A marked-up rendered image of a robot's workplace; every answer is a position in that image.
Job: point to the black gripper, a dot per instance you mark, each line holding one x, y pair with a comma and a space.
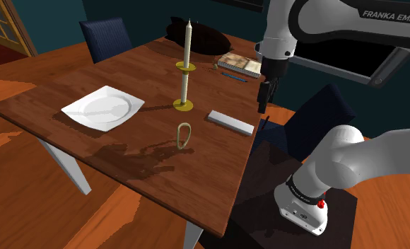
274, 69

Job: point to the blue upholstered chair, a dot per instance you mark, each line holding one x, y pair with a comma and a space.
106, 39
315, 120

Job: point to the dark robot stand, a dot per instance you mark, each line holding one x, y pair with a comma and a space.
260, 196

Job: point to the grey framed black screen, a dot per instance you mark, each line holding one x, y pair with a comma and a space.
342, 57

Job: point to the brown wooden table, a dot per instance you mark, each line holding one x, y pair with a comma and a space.
150, 93

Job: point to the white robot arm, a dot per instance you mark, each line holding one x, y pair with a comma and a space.
332, 158

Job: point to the white candle in yellow holder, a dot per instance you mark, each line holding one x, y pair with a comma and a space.
184, 86

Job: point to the spiral notebook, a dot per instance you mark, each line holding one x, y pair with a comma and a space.
239, 63

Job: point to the blue pen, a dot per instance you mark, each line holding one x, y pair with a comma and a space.
234, 77

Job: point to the black rounded lump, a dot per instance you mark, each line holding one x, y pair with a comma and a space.
205, 39

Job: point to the wooden door with glass panes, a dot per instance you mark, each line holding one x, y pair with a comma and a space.
5, 26

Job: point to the white square plate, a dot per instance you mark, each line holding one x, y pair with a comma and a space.
103, 108

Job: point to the white flat bar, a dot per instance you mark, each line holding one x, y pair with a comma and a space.
231, 122

